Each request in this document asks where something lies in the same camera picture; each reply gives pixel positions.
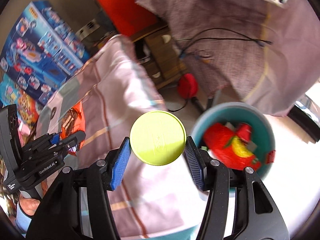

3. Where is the black floor cable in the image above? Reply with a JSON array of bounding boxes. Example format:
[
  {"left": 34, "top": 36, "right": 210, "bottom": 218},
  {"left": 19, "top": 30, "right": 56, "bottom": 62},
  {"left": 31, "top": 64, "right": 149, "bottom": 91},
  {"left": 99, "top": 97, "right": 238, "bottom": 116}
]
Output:
[{"left": 166, "top": 96, "right": 200, "bottom": 113}]

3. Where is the person's left forearm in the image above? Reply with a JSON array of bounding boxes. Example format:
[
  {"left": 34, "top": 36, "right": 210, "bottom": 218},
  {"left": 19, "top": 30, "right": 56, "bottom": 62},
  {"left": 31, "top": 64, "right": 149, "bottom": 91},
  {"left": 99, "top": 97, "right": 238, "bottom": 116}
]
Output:
[{"left": 15, "top": 204, "right": 33, "bottom": 233}]

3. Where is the lime green round lid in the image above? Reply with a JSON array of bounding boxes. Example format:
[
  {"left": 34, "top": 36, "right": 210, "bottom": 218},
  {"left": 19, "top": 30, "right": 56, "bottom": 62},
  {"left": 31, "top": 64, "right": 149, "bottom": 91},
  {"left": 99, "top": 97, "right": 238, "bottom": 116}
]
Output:
[{"left": 129, "top": 110, "right": 187, "bottom": 166}]

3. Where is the purple grey woven cloth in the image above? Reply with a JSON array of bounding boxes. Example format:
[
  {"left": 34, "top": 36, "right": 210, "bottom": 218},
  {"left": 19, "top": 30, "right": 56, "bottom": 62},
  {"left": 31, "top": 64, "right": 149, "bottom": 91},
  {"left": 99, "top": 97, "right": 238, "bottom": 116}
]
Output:
[{"left": 135, "top": 0, "right": 275, "bottom": 98}]

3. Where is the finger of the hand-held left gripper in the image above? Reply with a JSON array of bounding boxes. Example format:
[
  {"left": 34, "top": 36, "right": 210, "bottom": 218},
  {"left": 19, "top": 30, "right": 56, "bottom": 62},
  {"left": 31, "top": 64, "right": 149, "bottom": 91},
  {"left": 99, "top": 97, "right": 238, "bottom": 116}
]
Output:
[
  {"left": 24, "top": 131, "right": 87, "bottom": 164},
  {"left": 25, "top": 133, "right": 62, "bottom": 150}
]

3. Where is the light blue toy box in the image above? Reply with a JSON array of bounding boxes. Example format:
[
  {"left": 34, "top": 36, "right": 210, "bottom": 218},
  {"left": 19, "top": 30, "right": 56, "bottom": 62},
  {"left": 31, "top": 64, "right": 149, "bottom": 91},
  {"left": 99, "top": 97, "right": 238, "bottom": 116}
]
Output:
[{"left": 0, "top": 74, "right": 22, "bottom": 107}]

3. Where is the person's left hand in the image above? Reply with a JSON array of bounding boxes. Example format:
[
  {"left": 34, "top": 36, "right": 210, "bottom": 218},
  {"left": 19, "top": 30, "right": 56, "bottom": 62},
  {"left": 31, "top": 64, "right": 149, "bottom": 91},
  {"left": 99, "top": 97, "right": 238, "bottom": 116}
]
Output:
[{"left": 19, "top": 195, "right": 40, "bottom": 216}]

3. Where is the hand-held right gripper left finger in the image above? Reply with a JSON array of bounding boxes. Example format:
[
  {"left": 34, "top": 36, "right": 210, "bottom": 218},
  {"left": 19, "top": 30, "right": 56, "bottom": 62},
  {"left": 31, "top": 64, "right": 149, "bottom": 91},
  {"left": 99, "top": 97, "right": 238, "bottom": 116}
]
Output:
[{"left": 26, "top": 138, "right": 132, "bottom": 240}]

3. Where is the brown wooden cabinet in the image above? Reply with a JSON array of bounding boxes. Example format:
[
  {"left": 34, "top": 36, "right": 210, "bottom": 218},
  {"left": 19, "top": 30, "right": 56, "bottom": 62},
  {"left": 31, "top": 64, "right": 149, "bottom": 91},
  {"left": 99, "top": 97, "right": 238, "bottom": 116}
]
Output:
[{"left": 130, "top": 25, "right": 190, "bottom": 89}]

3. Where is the red round floor object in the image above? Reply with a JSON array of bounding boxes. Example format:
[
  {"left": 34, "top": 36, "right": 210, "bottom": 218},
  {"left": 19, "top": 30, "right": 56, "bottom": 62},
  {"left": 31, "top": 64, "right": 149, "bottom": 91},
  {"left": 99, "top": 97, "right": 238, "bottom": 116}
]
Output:
[{"left": 177, "top": 74, "right": 199, "bottom": 98}]

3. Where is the teal round bin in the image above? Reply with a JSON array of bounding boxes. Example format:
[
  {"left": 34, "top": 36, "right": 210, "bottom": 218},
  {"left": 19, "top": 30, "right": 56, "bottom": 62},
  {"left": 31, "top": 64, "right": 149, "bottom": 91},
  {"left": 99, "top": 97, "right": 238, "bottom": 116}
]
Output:
[{"left": 191, "top": 102, "right": 277, "bottom": 195}]

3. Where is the orange snack packet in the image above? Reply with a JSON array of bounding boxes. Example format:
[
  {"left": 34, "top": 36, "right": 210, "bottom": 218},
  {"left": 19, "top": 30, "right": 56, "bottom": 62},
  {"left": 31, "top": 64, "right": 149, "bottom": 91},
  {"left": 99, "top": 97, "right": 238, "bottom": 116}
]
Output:
[{"left": 59, "top": 102, "right": 86, "bottom": 157}]

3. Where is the red snack bag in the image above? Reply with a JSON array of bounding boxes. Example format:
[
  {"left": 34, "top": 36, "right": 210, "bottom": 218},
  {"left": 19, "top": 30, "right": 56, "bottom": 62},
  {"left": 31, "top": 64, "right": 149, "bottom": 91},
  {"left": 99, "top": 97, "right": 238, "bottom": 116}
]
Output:
[{"left": 203, "top": 122, "right": 262, "bottom": 172}]

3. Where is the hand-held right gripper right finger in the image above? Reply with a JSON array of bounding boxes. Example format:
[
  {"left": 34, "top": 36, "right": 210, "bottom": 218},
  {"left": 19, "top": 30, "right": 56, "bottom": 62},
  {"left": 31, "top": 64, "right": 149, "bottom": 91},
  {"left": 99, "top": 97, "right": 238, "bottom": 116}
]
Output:
[{"left": 184, "top": 136, "right": 288, "bottom": 240}]

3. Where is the pale pink sheet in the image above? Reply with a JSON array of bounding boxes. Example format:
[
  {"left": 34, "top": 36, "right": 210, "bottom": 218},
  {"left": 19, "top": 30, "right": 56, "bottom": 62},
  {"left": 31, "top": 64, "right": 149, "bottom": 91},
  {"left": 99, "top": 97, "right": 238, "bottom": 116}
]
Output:
[{"left": 240, "top": 0, "right": 320, "bottom": 117}]

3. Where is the red soda can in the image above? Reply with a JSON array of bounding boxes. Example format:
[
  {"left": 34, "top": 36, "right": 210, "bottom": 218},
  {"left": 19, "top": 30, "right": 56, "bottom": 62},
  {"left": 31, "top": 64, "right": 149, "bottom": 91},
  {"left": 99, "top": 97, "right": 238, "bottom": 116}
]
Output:
[{"left": 266, "top": 149, "right": 277, "bottom": 165}]

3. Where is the red gift bag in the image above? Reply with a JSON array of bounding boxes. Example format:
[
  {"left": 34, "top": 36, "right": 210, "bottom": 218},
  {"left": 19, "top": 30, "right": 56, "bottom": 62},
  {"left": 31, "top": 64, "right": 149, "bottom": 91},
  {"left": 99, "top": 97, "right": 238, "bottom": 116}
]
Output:
[{"left": 84, "top": 0, "right": 160, "bottom": 37}]

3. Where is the thin black cable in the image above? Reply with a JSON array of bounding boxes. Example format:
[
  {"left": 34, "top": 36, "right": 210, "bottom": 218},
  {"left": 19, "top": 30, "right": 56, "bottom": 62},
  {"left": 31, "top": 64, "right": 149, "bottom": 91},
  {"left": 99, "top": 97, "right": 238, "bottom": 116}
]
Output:
[{"left": 179, "top": 28, "right": 272, "bottom": 55}]

